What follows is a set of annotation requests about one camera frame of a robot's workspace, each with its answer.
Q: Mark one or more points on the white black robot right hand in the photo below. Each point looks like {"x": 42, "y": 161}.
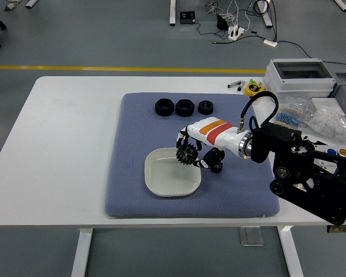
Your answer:
{"x": 216, "y": 134}

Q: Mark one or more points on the clear bag of blue resistors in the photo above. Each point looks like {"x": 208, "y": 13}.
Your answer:
{"x": 294, "y": 111}

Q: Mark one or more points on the small black gear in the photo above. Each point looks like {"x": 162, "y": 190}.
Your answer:
{"x": 218, "y": 168}

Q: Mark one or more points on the black power adapter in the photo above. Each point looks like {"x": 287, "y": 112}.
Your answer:
{"x": 222, "y": 22}

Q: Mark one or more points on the large black gear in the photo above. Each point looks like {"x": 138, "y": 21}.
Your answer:
{"x": 187, "y": 155}

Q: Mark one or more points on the grey coloured-button control box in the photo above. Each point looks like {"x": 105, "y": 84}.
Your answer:
{"x": 323, "y": 149}

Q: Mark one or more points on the yellow tape measure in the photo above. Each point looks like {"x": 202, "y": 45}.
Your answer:
{"x": 253, "y": 89}

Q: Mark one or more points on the black handheld device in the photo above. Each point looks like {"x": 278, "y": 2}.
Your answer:
{"x": 187, "y": 17}

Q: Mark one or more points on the white table leg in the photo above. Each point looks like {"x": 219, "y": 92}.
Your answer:
{"x": 291, "y": 254}
{"x": 81, "y": 254}

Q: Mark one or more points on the white power strip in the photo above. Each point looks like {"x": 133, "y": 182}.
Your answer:
{"x": 236, "y": 32}

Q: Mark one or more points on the white background desk leg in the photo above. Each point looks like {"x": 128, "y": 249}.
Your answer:
{"x": 172, "y": 13}
{"x": 31, "y": 3}
{"x": 341, "y": 4}
{"x": 267, "y": 15}

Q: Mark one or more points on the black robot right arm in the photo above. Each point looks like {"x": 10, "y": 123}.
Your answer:
{"x": 300, "y": 161}

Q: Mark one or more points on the grey electrical enclosure box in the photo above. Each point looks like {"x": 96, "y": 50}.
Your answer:
{"x": 294, "y": 83}

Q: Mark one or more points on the clear plastic floor piece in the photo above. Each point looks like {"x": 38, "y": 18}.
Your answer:
{"x": 251, "y": 236}

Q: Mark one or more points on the black silver marker pen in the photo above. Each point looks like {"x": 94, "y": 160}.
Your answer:
{"x": 233, "y": 84}
{"x": 241, "y": 85}

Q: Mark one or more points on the white square plate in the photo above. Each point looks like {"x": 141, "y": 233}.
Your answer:
{"x": 167, "y": 179}

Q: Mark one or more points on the small black hex nut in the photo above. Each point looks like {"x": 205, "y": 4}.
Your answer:
{"x": 205, "y": 107}

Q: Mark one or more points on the large black hex nut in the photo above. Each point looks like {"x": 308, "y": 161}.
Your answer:
{"x": 164, "y": 107}
{"x": 184, "y": 107}

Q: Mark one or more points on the white flat box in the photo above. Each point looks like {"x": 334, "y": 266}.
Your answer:
{"x": 325, "y": 104}

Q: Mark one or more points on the white power adapter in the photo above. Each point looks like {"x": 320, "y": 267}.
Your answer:
{"x": 270, "y": 42}

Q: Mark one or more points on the blue-grey quilted mat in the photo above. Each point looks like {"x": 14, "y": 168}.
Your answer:
{"x": 138, "y": 130}

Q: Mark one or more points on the clear bag of plastic parts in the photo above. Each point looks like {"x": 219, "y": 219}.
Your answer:
{"x": 331, "y": 124}

